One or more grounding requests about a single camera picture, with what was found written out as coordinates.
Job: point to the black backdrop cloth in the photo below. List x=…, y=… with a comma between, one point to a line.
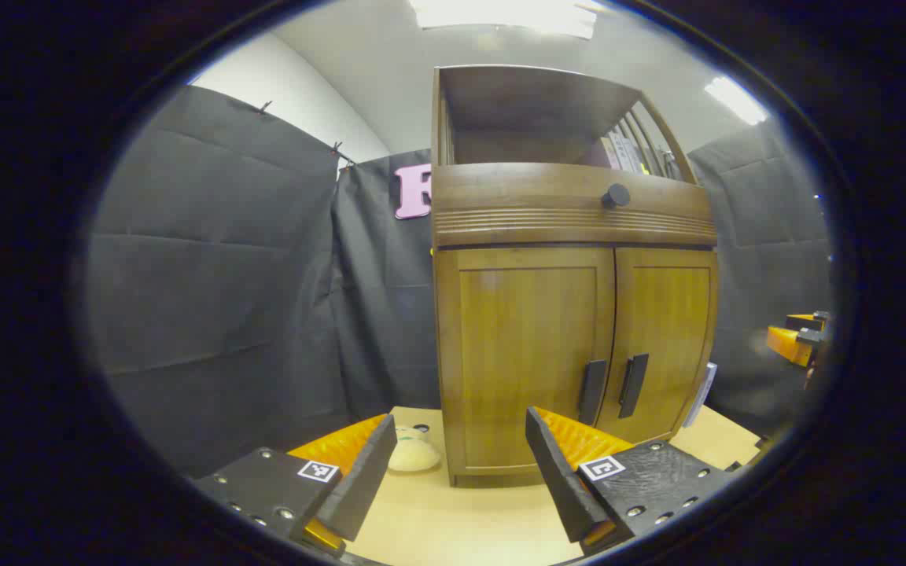
x=209, y=299

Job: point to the small ceiling light panel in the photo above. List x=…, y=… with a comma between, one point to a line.
x=736, y=100

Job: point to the cream plush toy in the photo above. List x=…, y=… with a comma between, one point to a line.
x=415, y=454

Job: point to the large ceiling light panel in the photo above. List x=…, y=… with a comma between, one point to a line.
x=508, y=14

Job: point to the wooden cabinet door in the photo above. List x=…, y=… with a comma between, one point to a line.
x=516, y=354
x=669, y=314

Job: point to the black round drawer knob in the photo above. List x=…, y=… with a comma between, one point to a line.
x=616, y=196

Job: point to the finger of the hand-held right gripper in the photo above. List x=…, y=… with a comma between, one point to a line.
x=789, y=339

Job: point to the wooden double-door shoe cabinet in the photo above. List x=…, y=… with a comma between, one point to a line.
x=563, y=216

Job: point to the blue and white book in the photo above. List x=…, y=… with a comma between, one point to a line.
x=702, y=393

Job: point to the pink-spined book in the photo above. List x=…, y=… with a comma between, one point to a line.
x=599, y=156

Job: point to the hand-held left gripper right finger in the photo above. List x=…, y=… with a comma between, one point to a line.
x=559, y=479

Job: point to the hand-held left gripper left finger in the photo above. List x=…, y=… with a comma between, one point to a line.
x=359, y=487

